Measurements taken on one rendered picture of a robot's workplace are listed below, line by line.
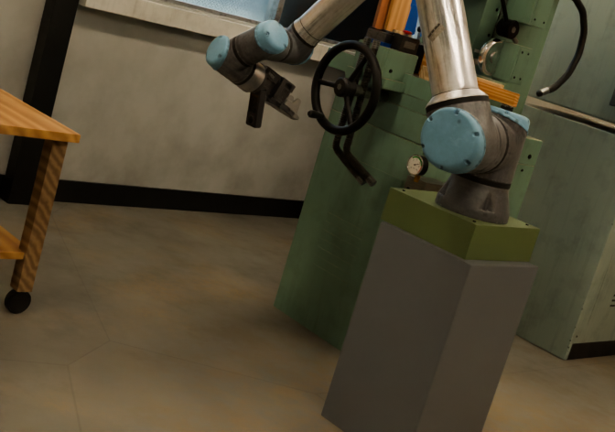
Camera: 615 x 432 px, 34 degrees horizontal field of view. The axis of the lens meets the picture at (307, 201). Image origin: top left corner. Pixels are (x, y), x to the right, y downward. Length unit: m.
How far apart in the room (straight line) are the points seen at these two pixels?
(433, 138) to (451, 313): 0.42
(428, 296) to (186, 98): 2.08
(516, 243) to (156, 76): 2.03
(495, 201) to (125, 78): 2.00
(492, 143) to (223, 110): 2.23
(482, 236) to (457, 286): 0.14
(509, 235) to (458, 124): 0.37
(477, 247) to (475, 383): 0.38
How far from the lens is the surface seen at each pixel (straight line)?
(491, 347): 2.62
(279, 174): 4.75
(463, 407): 2.64
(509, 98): 3.06
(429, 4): 2.40
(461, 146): 2.30
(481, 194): 2.49
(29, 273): 2.82
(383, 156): 3.14
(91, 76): 4.01
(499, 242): 2.52
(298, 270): 3.38
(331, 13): 2.72
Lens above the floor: 1.04
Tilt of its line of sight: 11 degrees down
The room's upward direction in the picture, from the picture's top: 16 degrees clockwise
